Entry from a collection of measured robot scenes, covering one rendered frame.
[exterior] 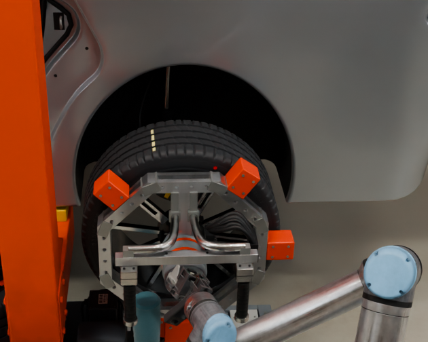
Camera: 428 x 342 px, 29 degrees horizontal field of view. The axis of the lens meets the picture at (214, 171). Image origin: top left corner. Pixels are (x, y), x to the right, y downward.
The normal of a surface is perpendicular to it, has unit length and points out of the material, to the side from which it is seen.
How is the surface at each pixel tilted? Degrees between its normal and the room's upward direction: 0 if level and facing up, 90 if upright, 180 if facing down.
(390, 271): 52
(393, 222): 0
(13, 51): 90
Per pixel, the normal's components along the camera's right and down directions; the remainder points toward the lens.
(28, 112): 0.08, 0.51
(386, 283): -0.33, -0.18
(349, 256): 0.03, -0.86
